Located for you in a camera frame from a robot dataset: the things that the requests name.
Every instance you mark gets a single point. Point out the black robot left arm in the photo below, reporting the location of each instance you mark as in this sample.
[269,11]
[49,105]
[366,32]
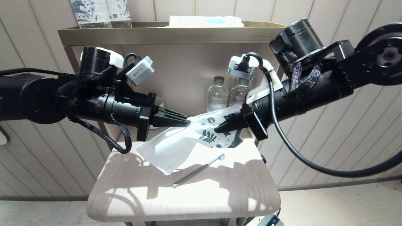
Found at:
[34,100]

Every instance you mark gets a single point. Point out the white ribbed mug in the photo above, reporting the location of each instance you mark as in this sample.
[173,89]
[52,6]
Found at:
[159,101]

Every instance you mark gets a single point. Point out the white blue flat packet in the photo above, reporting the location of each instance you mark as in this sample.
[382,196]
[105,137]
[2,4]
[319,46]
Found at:
[201,21]

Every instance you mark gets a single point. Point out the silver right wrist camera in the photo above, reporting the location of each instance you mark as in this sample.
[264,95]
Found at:
[235,70]

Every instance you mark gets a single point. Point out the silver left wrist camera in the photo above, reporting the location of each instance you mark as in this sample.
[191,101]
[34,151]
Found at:
[141,70]

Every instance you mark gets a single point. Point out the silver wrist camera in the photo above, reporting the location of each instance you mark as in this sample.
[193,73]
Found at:
[235,70]
[141,70]

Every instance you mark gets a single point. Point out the grey toothbrush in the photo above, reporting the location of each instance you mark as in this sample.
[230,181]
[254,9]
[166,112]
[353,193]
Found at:
[194,173]

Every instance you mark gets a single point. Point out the white floral plastic bag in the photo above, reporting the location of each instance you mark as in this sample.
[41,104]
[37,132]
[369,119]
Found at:
[169,147]

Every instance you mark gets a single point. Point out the blue floral print pouch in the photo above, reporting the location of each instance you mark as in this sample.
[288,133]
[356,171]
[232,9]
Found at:
[121,12]
[91,14]

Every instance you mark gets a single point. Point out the black angled power plug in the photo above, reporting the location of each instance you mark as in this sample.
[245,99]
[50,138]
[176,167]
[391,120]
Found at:
[263,159]

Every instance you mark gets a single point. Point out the white right camera bracket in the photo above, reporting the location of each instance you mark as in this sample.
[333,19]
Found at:
[257,95]

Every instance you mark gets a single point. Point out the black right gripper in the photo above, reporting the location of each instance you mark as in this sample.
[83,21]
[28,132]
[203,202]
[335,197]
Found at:
[289,103]

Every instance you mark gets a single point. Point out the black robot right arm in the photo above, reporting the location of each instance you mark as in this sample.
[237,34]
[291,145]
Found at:
[361,72]

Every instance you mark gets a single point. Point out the white rounded wall fixture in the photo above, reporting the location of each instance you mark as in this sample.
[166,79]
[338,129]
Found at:
[3,136]

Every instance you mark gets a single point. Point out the grey blue floor device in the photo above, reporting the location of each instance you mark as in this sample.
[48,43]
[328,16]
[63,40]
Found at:
[270,220]

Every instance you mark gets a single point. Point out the beige wooden shelf cabinet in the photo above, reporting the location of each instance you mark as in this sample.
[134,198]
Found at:
[188,204]

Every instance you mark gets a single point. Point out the clear plastic water bottle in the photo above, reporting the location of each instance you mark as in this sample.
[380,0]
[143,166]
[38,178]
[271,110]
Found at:
[238,95]
[216,97]

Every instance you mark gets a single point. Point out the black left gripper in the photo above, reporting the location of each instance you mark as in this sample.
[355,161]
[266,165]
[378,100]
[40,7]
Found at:
[122,110]

